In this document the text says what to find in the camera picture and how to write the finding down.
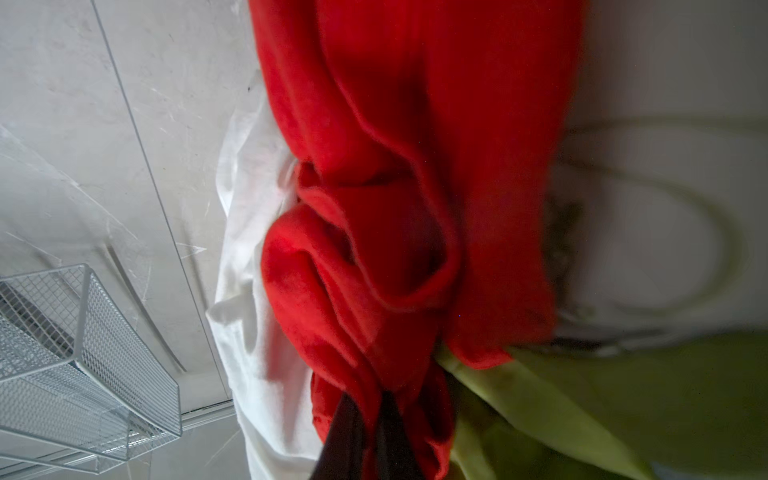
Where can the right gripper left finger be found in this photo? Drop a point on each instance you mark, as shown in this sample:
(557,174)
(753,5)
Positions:
(342,455)

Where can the white patterned cloth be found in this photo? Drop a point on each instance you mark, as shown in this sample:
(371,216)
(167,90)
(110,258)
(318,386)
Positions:
(665,157)

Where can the red cloth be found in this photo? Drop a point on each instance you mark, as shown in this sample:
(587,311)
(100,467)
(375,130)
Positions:
(423,132)

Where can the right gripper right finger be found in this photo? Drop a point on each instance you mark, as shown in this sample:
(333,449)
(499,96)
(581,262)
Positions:
(395,459)

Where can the green cloth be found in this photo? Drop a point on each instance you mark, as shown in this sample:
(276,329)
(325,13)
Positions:
(695,411)

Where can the white wire mesh basket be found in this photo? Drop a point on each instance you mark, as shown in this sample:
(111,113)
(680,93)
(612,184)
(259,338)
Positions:
(80,390)

